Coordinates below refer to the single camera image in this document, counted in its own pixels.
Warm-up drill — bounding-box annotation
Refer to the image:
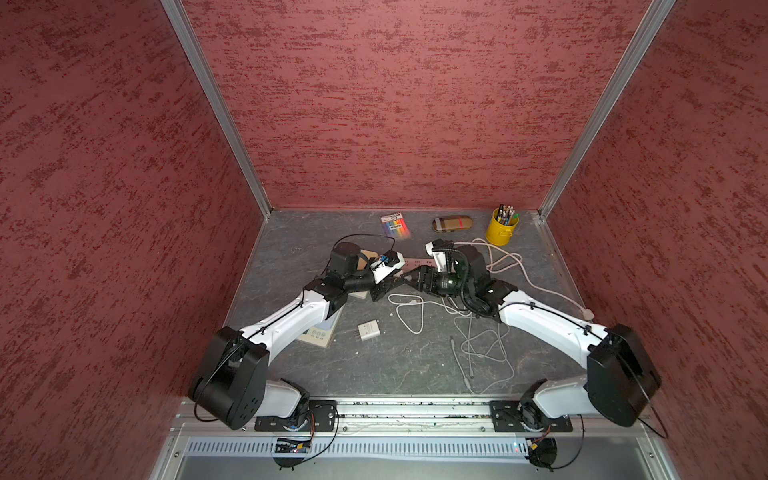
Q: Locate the small white charger block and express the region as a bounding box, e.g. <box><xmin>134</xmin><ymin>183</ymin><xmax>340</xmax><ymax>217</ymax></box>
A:
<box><xmin>358</xmin><ymin>320</ymin><xmax>381</xmax><ymax>341</ymax></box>

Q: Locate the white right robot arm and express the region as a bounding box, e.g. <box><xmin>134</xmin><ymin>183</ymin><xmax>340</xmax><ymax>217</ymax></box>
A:
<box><xmin>402</xmin><ymin>240</ymin><xmax>661</xmax><ymax>432</ymax></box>

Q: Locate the white electronic scale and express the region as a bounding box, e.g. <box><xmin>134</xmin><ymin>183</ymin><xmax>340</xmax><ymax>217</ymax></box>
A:
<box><xmin>298</xmin><ymin>307</ymin><xmax>344</xmax><ymax>348</ymax></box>

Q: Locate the aluminium corner post right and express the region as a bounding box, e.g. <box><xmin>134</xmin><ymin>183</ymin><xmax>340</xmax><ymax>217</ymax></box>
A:
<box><xmin>538</xmin><ymin>0</ymin><xmax>676</xmax><ymax>222</ymax></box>

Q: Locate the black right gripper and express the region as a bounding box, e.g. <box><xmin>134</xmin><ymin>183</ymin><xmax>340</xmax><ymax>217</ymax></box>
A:
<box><xmin>399</xmin><ymin>265</ymin><xmax>473</xmax><ymax>297</ymax></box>

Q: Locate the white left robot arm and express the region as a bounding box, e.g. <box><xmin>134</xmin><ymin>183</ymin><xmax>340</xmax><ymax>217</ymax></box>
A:
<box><xmin>188</xmin><ymin>242</ymin><xmax>405</xmax><ymax>430</ymax></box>

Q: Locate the white usb charging cable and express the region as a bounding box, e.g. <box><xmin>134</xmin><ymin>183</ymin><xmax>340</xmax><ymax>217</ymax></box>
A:
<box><xmin>386</xmin><ymin>292</ymin><xmax>457</xmax><ymax>336</ymax></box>

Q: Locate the rainbow highlighter pack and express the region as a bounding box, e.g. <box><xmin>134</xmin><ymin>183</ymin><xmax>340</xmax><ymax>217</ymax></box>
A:
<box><xmin>380</xmin><ymin>212</ymin><xmax>411</xmax><ymax>241</ymax></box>

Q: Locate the aluminium corner post left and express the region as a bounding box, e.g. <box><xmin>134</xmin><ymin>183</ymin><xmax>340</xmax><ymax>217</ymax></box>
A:
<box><xmin>161</xmin><ymin>0</ymin><xmax>273</xmax><ymax>219</ymax></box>

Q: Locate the pink power strip cord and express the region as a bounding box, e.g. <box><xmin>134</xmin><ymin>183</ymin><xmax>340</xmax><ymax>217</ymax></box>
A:
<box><xmin>454</xmin><ymin>237</ymin><xmax>595</xmax><ymax>322</ymax></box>

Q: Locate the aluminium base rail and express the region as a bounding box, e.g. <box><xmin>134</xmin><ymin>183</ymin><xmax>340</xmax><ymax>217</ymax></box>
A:
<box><xmin>150</xmin><ymin>396</ymin><xmax>679</xmax><ymax>479</ymax></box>

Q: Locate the pink power strip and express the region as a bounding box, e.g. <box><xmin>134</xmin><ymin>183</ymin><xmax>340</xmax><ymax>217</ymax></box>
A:
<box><xmin>402</xmin><ymin>258</ymin><xmax>436</xmax><ymax>272</ymax></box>

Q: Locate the aluminium corner post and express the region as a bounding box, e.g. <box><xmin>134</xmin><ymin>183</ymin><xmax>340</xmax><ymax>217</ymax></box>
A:
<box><xmin>161</xmin><ymin>0</ymin><xmax>273</xmax><ymax>219</ymax></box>
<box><xmin>538</xmin><ymin>0</ymin><xmax>676</xmax><ymax>222</ymax></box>

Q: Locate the plaid brown glasses case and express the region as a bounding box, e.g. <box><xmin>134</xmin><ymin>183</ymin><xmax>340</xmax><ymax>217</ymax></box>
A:
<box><xmin>432</xmin><ymin>215</ymin><xmax>474</xmax><ymax>233</ymax></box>

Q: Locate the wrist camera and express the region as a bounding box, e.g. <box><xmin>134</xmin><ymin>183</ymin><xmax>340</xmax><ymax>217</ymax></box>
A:
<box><xmin>425</xmin><ymin>239</ymin><xmax>449</xmax><ymax>272</ymax></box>
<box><xmin>370</xmin><ymin>250</ymin><xmax>405</xmax><ymax>284</ymax></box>

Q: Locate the yellow metal pencil bucket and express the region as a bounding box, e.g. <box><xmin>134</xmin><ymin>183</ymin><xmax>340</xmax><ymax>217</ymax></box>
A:
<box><xmin>485</xmin><ymin>207</ymin><xmax>520</xmax><ymax>247</ymax></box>

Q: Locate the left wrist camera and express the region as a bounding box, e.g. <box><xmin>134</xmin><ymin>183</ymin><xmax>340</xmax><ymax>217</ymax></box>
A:
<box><xmin>370</xmin><ymin>250</ymin><xmax>405</xmax><ymax>284</ymax></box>

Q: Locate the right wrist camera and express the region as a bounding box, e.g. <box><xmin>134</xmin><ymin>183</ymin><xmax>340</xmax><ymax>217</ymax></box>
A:
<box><xmin>425</xmin><ymin>239</ymin><xmax>449</xmax><ymax>272</ymax></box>

